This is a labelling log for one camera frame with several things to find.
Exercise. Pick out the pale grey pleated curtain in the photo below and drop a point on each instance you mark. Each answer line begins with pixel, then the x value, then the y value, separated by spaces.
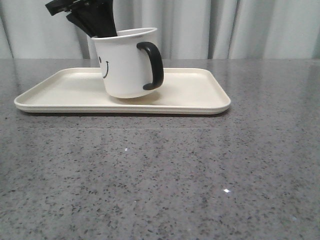
pixel 187 29

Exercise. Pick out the cream rectangular plastic tray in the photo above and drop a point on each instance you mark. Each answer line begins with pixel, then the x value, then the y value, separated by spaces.
pixel 185 91

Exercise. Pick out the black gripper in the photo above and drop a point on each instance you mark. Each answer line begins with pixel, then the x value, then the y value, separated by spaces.
pixel 94 17

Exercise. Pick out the white smiley mug black handle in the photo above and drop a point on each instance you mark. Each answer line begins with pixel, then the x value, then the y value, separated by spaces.
pixel 131 63

